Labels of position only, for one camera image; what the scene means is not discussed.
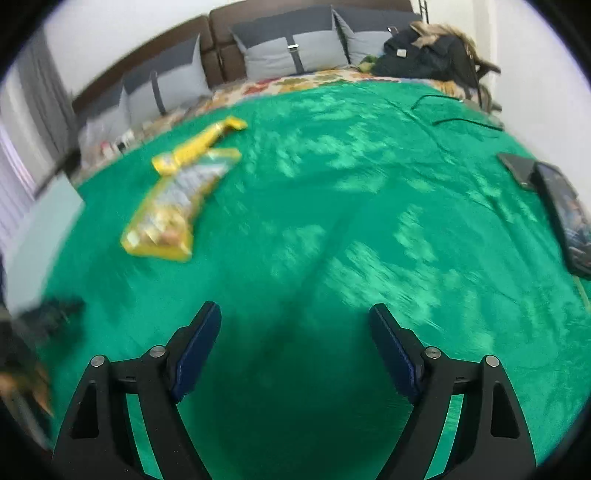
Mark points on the yellow-edged clear zip bag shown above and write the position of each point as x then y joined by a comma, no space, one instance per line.
175,207

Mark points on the black jacket with fur trim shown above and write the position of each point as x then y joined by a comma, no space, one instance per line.
425,55

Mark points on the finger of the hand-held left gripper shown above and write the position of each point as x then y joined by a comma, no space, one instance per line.
55,312

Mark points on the sheer white curtain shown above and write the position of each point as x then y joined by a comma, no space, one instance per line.
16,194

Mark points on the black smartphone with lit screen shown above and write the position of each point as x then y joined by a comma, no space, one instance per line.
565,212

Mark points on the grey curtain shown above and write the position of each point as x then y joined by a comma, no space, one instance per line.
46,92

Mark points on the white storage box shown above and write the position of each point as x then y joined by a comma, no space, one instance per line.
41,230

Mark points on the slim yellow snack packet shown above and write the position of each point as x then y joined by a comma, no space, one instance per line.
198,143

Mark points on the grey two-tone pillow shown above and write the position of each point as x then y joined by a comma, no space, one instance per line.
369,37
277,55
180,78
104,120

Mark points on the small green object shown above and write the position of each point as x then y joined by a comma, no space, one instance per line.
367,60

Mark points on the green patterned bedspread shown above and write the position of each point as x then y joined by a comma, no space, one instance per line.
323,207

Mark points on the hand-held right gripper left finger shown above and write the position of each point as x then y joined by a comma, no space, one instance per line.
198,350

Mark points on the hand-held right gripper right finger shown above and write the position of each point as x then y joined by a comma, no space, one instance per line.
395,355

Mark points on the dark grey phone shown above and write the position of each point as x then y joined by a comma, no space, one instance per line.
517,168

